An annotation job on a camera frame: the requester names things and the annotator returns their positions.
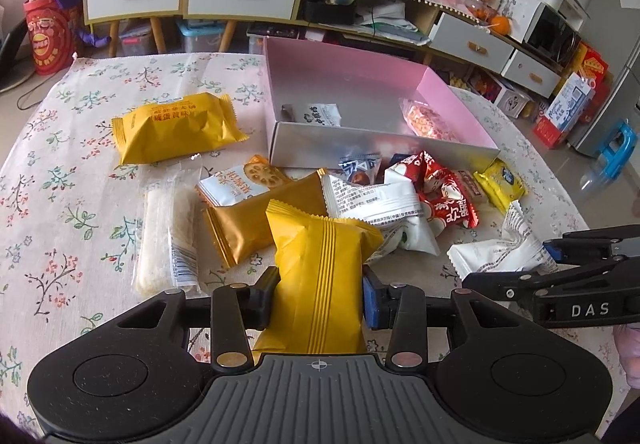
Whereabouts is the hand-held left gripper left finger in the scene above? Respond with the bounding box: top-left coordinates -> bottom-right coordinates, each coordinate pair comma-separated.
102,267 -> 281,373

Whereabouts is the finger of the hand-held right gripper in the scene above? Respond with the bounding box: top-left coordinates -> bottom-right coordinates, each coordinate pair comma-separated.
542,225 -> 640,265
462,256 -> 626,303

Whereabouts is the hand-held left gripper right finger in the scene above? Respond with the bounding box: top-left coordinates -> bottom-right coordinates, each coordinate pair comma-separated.
362,264 -> 538,371

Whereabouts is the white crimped snack packet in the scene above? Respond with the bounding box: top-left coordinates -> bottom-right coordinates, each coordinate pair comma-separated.
446,203 -> 559,283

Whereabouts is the yellow striped snack packet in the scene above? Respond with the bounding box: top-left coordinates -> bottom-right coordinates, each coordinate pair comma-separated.
252,199 -> 384,356

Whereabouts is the golden yellow snack packet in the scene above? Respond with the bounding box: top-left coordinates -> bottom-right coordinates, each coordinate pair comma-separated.
204,170 -> 329,268

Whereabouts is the red and white snack packet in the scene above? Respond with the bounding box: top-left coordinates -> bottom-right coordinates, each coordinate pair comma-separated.
417,151 -> 479,229
383,158 -> 426,188

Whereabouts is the white text-printed snack packet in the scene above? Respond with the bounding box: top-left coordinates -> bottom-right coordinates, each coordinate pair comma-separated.
321,171 -> 441,258

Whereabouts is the brown beef snack packet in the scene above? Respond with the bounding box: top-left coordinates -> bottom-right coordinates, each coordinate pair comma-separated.
456,171 -> 485,201

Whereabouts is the white lotus root chip packet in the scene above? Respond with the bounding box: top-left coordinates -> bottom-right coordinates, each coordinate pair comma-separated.
196,155 -> 292,211

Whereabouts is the clear rice cracker packet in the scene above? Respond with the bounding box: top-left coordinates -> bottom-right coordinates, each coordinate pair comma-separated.
131,164 -> 202,298

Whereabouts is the pink cardboard box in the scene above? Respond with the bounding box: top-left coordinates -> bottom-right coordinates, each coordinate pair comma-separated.
264,36 -> 501,169

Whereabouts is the small yellow biscuit packet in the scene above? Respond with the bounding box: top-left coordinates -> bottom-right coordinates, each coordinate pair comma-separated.
474,159 -> 527,213

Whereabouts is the blue plastic stool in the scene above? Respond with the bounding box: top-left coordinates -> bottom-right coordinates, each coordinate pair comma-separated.
596,120 -> 639,181

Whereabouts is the blue and white candy packet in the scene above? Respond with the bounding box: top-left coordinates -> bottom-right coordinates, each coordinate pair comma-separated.
339,153 -> 384,186

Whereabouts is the blue and white carton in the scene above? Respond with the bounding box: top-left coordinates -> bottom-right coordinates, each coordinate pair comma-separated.
531,72 -> 597,151

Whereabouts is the pink clear snack packet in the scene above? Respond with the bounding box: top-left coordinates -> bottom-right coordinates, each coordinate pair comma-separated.
399,98 -> 459,143

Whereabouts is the red snack box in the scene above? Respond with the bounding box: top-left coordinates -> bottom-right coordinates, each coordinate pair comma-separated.
566,42 -> 612,90

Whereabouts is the small white snack packet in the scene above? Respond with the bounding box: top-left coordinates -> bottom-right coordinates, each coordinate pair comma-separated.
294,102 -> 342,127

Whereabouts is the yellow printed snack packet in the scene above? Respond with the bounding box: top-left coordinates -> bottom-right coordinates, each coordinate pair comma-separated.
111,92 -> 249,165

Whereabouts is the grey refrigerator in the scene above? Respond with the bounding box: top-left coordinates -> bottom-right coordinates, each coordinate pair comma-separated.
569,0 -> 640,158

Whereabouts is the black microwave oven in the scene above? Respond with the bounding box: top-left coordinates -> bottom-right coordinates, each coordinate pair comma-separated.
521,2 -> 584,68

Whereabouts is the low wooden tv cabinet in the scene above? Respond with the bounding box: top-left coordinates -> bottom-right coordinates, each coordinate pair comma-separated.
299,0 -> 577,98

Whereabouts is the clear plastic storage bin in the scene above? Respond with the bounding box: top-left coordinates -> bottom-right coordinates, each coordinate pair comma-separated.
116,20 -> 157,58
176,20 -> 227,56

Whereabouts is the black box on shelf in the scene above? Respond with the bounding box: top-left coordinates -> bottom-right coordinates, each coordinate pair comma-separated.
303,0 -> 359,25

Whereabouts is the red gift bag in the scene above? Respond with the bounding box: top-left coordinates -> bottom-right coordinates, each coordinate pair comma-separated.
23,0 -> 84,75

